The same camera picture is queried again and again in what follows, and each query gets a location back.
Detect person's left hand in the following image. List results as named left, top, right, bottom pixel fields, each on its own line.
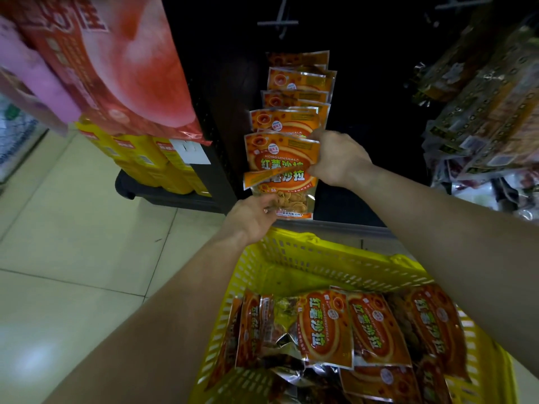
left=221, top=193, right=280, bottom=247

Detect person's right hand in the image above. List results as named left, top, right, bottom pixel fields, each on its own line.
left=306, top=128, right=374, bottom=190

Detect yellow plastic shopping basket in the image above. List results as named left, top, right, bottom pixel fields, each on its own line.
left=188, top=227, right=519, bottom=404

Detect pile of orange snack packets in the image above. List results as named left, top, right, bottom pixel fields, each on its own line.
left=206, top=283, right=471, bottom=404

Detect person's left forearm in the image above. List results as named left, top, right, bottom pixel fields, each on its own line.
left=44, top=231, right=253, bottom=404

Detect person's right forearm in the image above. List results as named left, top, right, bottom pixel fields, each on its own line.
left=349, top=163, right=539, bottom=379

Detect black base plinth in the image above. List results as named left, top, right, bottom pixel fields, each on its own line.
left=115, top=169, right=224, bottom=214

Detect white price card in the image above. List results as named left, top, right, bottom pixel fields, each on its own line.
left=170, top=140, right=211, bottom=166

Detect hanging yellow red-label packets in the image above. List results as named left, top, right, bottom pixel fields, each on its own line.
left=75, top=121, right=211, bottom=198

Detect pile of small white packets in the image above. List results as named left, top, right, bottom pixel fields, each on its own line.
left=429, top=159, right=539, bottom=222

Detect strip of orange-beige packets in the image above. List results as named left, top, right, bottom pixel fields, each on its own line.
left=412, top=16, right=539, bottom=181

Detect metal peg hook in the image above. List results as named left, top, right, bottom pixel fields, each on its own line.
left=435, top=0, right=494, bottom=11
left=257, top=0, right=300, bottom=40

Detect pink peach print bag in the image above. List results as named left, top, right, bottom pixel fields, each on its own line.
left=10, top=0, right=211, bottom=146

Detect white printed sack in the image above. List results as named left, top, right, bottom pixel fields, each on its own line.
left=0, top=94, right=48, bottom=183

